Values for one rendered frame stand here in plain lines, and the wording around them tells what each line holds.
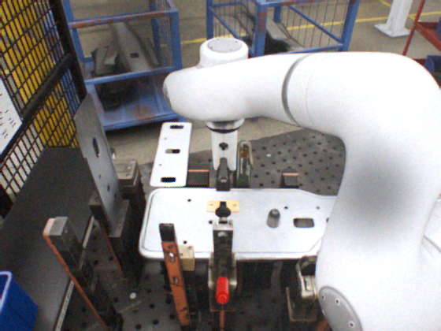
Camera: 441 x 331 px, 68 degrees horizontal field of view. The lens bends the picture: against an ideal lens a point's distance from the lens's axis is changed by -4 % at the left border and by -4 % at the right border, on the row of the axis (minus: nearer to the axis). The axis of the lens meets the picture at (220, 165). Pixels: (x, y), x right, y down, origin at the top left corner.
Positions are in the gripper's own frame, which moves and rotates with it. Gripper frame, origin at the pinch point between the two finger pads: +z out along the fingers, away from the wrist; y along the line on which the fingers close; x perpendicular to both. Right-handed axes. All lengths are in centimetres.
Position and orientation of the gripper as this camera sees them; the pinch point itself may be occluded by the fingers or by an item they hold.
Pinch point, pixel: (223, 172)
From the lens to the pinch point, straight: 80.4
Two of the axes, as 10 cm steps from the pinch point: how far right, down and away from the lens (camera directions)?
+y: 0.1, -7.0, 7.2
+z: 0.0, 7.2, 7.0
